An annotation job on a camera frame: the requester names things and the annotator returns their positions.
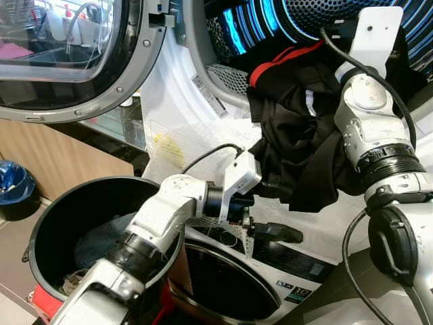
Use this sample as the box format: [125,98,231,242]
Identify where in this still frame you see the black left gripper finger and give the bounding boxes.
[252,181,285,200]
[249,221,304,244]

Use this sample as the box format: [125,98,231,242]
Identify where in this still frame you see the white washing machine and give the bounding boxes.
[169,223,346,325]

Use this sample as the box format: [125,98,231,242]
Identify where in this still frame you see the dark round washer door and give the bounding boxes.
[169,240,281,322]

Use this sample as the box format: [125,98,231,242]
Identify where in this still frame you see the yellow round label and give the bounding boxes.
[152,132,185,170]

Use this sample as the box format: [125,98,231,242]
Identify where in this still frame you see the white barcode label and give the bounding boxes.
[191,73,221,117]

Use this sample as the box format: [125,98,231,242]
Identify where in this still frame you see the grey perforated lint filter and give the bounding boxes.
[206,63,251,99]

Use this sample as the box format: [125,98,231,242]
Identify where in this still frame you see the white front-load dryer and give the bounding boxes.
[132,0,433,272]

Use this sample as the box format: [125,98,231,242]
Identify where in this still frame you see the blue denim jeans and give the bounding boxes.
[74,213,146,272]

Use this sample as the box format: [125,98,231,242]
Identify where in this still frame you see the round grey dryer door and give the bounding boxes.
[0,0,170,124]

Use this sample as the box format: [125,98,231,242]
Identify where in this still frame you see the black round laundry bucket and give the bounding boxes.
[27,176,187,322]

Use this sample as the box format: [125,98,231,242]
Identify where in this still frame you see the beige knitted cloth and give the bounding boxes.
[54,267,102,299]

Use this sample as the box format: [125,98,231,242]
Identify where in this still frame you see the wooden cabinet with black top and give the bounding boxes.
[0,118,150,204]

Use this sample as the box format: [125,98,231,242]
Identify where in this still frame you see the red plastic stool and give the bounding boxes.
[30,281,177,325]

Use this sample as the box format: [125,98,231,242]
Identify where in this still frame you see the black bin with blue bag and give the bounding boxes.
[0,160,38,221]

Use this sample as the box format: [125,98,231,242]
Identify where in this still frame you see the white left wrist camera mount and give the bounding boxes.
[220,150,263,211]

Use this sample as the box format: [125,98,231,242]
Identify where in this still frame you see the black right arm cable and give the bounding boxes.
[319,26,424,325]

